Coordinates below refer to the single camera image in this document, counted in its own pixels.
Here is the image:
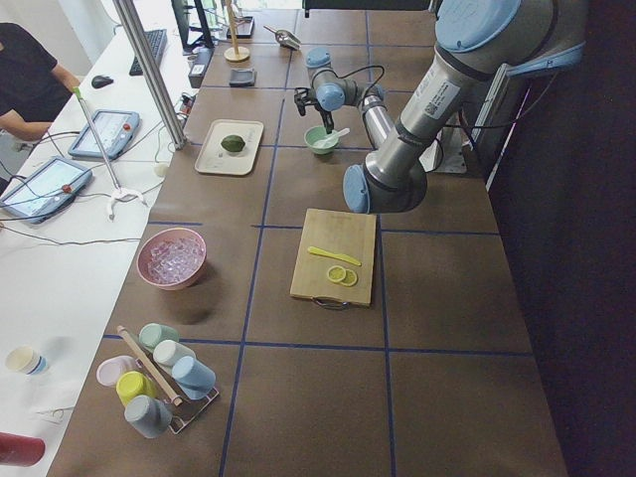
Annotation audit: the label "white cup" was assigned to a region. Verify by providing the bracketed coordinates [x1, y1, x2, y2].
[153, 339, 196, 372]

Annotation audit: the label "metal scoop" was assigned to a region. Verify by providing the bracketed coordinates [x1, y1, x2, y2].
[263, 25, 301, 51]

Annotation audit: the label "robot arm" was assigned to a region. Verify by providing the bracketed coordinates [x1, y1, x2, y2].
[294, 1, 588, 214]

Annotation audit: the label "yellow plastic knife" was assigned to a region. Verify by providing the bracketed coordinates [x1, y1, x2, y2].
[307, 245, 362, 266]

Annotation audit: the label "black frame tray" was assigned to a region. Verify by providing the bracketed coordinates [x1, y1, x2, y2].
[218, 16, 255, 40]

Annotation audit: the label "white stand with rod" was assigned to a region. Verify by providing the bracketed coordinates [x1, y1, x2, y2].
[69, 86, 147, 221]

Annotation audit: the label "green bowl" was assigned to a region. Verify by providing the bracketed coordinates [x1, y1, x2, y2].
[304, 125, 339, 155]

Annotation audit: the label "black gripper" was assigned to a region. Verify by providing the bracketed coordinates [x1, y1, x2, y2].
[314, 103, 334, 134]

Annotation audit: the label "paper cup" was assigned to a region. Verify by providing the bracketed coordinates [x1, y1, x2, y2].
[5, 346, 48, 376]

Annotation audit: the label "teach pendant tablet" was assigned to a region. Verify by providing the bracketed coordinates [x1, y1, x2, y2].
[1, 157, 92, 224]
[69, 109, 140, 160]

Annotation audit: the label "black computer mouse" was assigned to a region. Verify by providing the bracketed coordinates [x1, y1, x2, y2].
[91, 75, 114, 89]

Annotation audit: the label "lower lemon slice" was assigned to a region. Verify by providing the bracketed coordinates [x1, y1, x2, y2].
[340, 268, 358, 287]

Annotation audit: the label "seated person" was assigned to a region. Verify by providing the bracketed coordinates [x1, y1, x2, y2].
[1, 22, 80, 141]

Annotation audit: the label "aluminium frame post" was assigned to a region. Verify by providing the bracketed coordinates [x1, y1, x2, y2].
[113, 0, 187, 150]

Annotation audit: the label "far teach pendant tablet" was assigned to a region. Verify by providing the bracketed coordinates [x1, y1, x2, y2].
[69, 109, 140, 160]

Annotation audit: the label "white plastic spoon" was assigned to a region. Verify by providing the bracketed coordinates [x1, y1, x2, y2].
[313, 128, 350, 148]

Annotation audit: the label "metal cutting board handle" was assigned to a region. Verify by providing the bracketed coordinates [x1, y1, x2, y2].
[311, 297, 351, 311]

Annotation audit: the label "white wire cup rack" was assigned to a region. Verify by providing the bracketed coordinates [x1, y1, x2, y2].
[156, 378, 219, 434]

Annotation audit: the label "light blue cup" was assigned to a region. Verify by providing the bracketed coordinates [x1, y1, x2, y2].
[171, 356, 217, 399]

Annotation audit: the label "black keyboard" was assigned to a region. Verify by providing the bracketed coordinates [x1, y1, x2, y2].
[128, 28, 169, 78]

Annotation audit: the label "pink cup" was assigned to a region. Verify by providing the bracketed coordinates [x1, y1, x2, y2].
[95, 355, 137, 388]

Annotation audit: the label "grey cup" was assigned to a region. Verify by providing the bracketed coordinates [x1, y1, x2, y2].
[124, 395, 173, 438]

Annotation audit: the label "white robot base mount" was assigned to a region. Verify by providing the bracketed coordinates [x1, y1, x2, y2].
[419, 111, 473, 174]

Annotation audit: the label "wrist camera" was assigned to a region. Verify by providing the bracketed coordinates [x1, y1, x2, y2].
[293, 87, 314, 117]

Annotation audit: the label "green avocado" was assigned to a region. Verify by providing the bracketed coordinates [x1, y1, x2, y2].
[221, 134, 246, 154]

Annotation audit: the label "green cup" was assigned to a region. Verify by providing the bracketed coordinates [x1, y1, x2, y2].
[138, 323, 180, 352]

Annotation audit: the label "red bottle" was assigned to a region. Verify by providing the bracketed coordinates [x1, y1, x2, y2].
[0, 432, 46, 467]

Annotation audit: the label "pink bowl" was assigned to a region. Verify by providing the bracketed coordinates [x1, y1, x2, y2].
[136, 228, 207, 290]

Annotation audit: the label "yellow cup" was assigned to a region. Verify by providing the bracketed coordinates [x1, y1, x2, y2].
[115, 371, 157, 406]

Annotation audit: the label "clear ice cubes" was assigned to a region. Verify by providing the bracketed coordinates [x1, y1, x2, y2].
[146, 238, 205, 284]

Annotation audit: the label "wooden rack handle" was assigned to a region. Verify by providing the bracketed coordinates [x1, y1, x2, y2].
[116, 325, 185, 406]

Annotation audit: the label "white rabbit tray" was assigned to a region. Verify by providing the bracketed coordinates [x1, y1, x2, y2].
[194, 119, 264, 176]

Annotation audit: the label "grey folded cloth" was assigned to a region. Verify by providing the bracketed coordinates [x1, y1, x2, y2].
[229, 69, 257, 87]

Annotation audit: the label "near teach pendant tablet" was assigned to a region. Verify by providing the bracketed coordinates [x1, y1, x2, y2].
[1, 157, 92, 224]

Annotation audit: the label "bamboo cutting board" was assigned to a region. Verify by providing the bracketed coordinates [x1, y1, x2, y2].
[290, 209, 377, 306]

